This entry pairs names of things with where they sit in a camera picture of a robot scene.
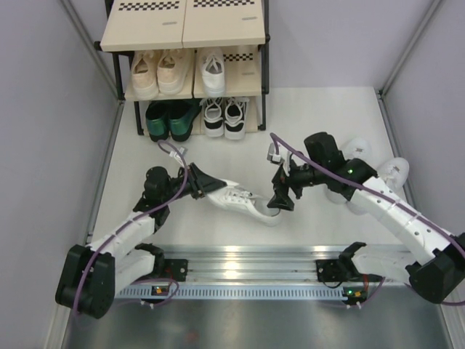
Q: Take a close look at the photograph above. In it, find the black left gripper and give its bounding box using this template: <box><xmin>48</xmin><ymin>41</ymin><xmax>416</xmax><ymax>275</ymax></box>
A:
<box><xmin>161</xmin><ymin>162</ymin><xmax>226</xmax><ymax>204</ymax></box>

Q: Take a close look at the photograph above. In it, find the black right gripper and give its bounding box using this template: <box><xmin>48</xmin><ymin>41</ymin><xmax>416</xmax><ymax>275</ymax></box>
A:
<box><xmin>267</xmin><ymin>156</ymin><xmax>326</xmax><ymax>212</ymax></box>

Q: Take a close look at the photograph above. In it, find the white grey sneaker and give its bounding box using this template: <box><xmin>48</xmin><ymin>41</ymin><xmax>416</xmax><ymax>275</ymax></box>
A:
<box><xmin>206</xmin><ymin>180</ymin><xmax>281</xmax><ymax>226</ymax></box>
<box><xmin>198</xmin><ymin>47</ymin><xmax>226</xmax><ymax>97</ymax></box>

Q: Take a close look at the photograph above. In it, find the green loafer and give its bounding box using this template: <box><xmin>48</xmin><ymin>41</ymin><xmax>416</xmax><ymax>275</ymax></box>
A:
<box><xmin>145</xmin><ymin>100</ymin><xmax>171</xmax><ymax>143</ymax></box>
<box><xmin>169</xmin><ymin>99</ymin><xmax>201</xmax><ymax>142</ymax></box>

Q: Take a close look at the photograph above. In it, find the black white sneaker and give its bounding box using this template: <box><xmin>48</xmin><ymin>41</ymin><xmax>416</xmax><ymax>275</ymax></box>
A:
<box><xmin>201</xmin><ymin>97</ymin><xmax>224</xmax><ymax>137</ymax></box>
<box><xmin>225</xmin><ymin>97</ymin><xmax>250</xmax><ymax>140</ymax></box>

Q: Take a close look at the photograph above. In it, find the beige lace sneaker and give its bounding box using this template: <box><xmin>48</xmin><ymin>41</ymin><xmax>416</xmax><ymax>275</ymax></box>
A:
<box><xmin>157</xmin><ymin>49</ymin><xmax>193</xmax><ymax>95</ymax></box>
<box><xmin>131</xmin><ymin>50</ymin><xmax>159</xmax><ymax>100</ymax></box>

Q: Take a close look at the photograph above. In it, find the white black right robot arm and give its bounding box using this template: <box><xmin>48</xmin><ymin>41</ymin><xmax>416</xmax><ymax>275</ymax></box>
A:
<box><xmin>267</xmin><ymin>132</ymin><xmax>464</xmax><ymax>305</ymax></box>

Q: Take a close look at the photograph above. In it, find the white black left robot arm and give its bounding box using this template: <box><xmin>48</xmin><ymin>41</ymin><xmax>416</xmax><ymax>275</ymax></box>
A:
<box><xmin>54</xmin><ymin>164</ymin><xmax>227</xmax><ymax>318</ymax></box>

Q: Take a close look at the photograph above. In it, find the black beige shoe shelf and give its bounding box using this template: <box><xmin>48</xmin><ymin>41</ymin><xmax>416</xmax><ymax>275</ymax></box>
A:
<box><xmin>97</xmin><ymin>1</ymin><xmax>269</xmax><ymax>142</ymax></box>

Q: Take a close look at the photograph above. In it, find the white leather sneaker left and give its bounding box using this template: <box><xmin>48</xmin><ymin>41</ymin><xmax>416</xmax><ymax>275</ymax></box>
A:
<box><xmin>325</xmin><ymin>137</ymin><xmax>373</xmax><ymax>206</ymax></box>

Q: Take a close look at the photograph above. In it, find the white leather sneaker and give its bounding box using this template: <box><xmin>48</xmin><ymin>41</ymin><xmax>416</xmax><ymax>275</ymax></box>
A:
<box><xmin>344</xmin><ymin>156</ymin><xmax>411</xmax><ymax>215</ymax></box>
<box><xmin>325</xmin><ymin>137</ymin><xmax>373</xmax><ymax>206</ymax></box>

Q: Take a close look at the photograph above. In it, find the white leather sneaker right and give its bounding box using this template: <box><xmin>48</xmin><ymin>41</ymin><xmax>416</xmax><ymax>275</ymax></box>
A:
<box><xmin>344</xmin><ymin>156</ymin><xmax>411</xmax><ymax>215</ymax></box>

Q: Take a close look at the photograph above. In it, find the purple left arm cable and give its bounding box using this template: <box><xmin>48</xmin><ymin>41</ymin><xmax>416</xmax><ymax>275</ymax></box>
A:
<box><xmin>72</xmin><ymin>140</ymin><xmax>190</xmax><ymax>317</ymax></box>

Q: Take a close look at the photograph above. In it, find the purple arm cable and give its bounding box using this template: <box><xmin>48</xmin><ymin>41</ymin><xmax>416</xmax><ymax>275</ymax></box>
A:
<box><xmin>269</xmin><ymin>132</ymin><xmax>465</xmax><ymax>308</ymax></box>
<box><xmin>72</xmin><ymin>140</ymin><xmax>190</xmax><ymax>317</ymax></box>

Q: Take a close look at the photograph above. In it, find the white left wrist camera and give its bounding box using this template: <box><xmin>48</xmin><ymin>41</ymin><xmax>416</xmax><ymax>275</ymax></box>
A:
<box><xmin>169</xmin><ymin>147</ymin><xmax>187</xmax><ymax>167</ymax></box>

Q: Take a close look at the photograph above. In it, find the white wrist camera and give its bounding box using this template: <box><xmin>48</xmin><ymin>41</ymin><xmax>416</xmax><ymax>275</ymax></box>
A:
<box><xmin>267</xmin><ymin>143</ymin><xmax>283</xmax><ymax>165</ymax></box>
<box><xmin>169</xmin><ymin>147</ymin><xmax>187</xmax><ymax>167</ymax></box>

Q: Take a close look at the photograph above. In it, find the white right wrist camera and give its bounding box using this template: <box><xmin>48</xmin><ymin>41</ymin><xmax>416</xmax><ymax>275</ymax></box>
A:
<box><xmin>267</xmin><ymin>143</ymin><xmax>283</xmax><ymax>165</ymax></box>

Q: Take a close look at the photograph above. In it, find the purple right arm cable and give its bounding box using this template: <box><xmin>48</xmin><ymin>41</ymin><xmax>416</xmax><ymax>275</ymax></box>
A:
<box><xmin>269</xmin><ymin>132</ymin><xmax>465</xmax><ymax>308</ymax></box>

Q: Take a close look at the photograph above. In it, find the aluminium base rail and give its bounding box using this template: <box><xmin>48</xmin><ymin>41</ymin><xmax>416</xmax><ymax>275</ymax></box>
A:
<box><xmin>60</xmin><ymin>243</ymin><xmax>455</xmax><ymax>306</ymax></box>

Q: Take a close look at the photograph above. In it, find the aluminium frame post left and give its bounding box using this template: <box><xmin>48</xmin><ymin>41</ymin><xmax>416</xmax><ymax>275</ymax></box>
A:
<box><xmin>58</xmin><ymin>0</ymin><xmax>116</xmax><ymax>94</ymax></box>

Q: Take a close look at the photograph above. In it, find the aluminium frame post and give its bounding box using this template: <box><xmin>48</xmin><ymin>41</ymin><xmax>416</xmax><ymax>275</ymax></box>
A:
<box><xmin>58</xmin><ymin>0</ymin><xmax>116</xmax><ymax>94</ymax></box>
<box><xmin>377</xmin><ymin>0</ymin><xmax>445</xmax><ymax>100</ymax></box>

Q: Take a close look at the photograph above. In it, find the aluminium frame post right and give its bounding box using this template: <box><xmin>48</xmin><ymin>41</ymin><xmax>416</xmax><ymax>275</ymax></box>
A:
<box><xmin>377</xmin><ymin>0</ymin><xmax>445</xmax><ymax>100</ymax></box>

